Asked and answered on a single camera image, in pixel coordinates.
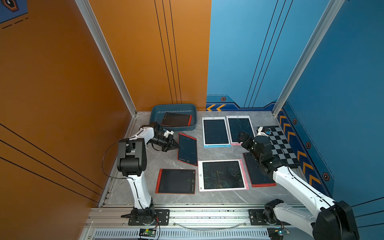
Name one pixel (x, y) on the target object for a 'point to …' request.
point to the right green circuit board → (275, 233)
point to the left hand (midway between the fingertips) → (179, 145)
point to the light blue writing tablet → (215, 132)
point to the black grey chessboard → (281, 148)
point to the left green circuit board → (150, 232)
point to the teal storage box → (157, 111)
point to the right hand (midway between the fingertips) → (243, 135)
